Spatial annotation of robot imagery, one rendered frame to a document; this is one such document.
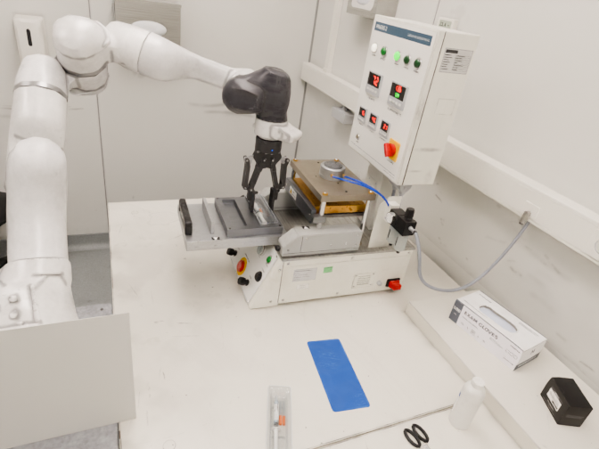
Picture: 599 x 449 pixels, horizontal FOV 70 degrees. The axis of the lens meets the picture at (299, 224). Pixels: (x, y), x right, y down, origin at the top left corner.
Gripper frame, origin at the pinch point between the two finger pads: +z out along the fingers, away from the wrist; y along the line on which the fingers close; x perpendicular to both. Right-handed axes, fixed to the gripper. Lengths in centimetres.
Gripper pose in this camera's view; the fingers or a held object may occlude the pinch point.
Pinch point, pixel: (261, 200)
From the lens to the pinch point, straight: 130.8
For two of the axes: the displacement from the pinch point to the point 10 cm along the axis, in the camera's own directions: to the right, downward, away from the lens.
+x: 3.4, 5.1, -7.9
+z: -1.5, 8.6, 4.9
